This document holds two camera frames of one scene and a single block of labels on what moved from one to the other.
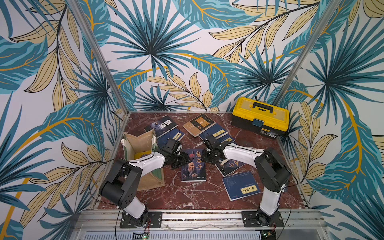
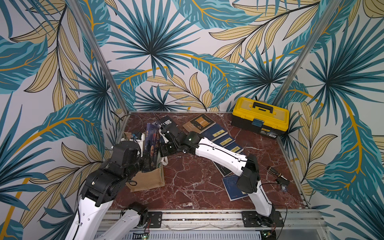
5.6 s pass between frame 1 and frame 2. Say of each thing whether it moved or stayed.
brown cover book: stayed
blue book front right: stayed
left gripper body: moved
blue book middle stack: stayed
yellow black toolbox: stayed
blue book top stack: stayed
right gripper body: moved
